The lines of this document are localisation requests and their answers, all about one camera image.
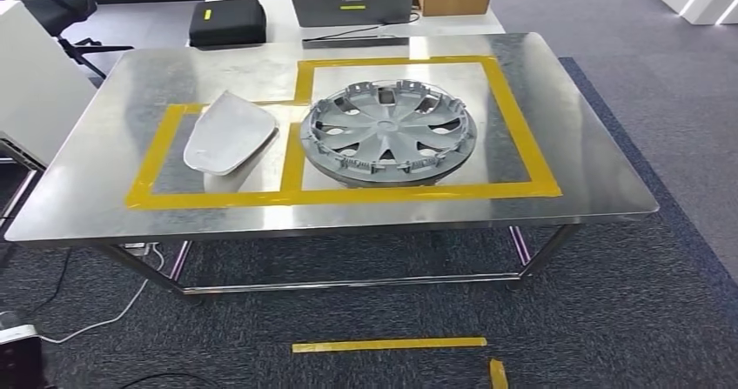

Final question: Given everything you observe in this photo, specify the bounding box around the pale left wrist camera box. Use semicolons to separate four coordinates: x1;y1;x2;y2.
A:
0;311;45;389

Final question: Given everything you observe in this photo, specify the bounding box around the short yellow floor tape strip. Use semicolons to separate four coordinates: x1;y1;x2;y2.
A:
488;358;511;389

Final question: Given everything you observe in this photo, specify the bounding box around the long yellow floor tape strip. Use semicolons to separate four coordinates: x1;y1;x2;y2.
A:
291;336;489;355

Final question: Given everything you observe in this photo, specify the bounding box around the yellow tape outline on bench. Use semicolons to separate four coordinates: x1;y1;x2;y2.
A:
124;54;564;211

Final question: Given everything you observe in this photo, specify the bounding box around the white side desk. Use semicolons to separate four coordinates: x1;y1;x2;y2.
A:
0;0;98;223

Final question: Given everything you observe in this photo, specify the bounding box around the black zip case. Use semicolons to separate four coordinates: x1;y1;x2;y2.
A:
187;0;269;49

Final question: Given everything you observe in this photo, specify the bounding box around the stainless steel workbench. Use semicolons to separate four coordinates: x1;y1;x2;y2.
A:
3;30;661;297

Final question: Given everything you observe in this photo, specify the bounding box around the thin black floor cable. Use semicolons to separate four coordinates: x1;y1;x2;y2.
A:
25;247;74;315

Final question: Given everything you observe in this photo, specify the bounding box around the grey wheel hubcap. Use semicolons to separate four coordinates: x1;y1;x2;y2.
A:
299;78;479;191

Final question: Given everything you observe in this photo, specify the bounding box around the black office chair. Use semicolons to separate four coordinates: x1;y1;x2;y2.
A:
0;0;135;82

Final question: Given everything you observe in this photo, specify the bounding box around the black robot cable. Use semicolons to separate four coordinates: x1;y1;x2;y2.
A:
117;372;221;389

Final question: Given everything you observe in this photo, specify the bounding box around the grey laptop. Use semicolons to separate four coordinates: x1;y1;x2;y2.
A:
285;0;418;29

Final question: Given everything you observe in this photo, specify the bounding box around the black laptop cable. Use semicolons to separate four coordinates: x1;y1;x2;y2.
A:
305;11;422;42

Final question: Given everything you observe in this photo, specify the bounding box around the white power cable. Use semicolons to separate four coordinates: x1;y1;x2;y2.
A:
38;246;166;345

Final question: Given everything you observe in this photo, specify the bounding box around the white car mirror cover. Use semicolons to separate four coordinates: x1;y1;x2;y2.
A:
182;90;281;178

